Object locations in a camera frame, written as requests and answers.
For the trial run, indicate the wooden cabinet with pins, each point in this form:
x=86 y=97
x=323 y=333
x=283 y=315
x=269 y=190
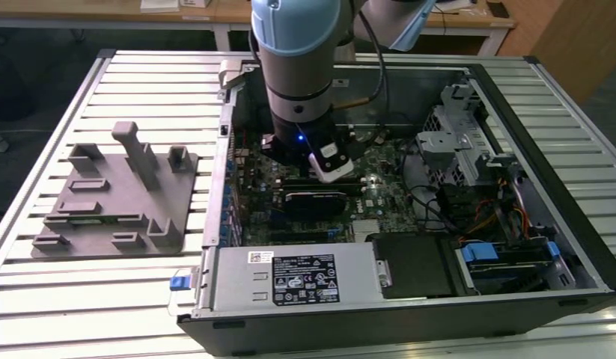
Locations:
x=578 y=37

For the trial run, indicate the black open PC case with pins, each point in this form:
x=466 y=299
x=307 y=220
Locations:
x=337 y=333

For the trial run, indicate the wooden desk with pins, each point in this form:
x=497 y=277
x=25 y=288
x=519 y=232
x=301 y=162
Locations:
x=113 y=15

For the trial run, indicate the blue disk carrier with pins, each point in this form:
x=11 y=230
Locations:
x=480 y=253

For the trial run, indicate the black plastic shroud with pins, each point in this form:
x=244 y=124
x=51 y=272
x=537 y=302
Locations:
x=418 y=261

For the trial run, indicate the small white box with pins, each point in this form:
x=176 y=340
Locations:
x=196 y=2

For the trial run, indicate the white paper box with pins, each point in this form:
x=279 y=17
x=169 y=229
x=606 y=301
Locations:
x=160 y=4

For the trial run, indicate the blue carrier tab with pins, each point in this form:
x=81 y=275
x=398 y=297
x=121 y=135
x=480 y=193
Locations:
x=554 y=250

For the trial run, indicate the metal disk bay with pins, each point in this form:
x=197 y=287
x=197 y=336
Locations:
x=562 y=275

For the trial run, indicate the white wrist camera black face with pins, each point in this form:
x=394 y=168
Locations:
x=332 y=164

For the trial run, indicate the grey parts rack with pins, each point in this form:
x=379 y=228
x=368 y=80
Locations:
x=124 y=209

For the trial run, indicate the small wrist camera block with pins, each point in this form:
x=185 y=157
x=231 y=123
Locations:
x=273 y=147

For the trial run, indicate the black RAM slot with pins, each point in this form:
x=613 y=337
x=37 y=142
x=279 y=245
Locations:
x=293 y=182
x=308 y=190

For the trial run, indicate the green motherboard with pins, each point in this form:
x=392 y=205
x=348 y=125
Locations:
x=392 y=213

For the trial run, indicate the black phone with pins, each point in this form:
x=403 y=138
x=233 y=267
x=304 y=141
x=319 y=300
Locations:
x=499 y=9

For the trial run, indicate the perforated metal drive cage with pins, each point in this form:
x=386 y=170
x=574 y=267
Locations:
x=446 y=144

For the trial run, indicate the black expansion card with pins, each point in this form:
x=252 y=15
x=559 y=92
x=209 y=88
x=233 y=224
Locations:
x=313 y=207

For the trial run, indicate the blue case latch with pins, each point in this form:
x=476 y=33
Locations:
x=181 y=283

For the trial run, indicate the green RAM stick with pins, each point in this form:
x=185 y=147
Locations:
x=90 y=221

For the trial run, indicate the grey power supply unit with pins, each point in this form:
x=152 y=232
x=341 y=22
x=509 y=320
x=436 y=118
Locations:
x=239 y=276

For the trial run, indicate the silver chipset heatsink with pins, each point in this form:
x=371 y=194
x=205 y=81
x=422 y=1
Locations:
x=366 y=229

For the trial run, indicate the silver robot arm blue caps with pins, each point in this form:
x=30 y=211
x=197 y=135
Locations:
x=297 y=75

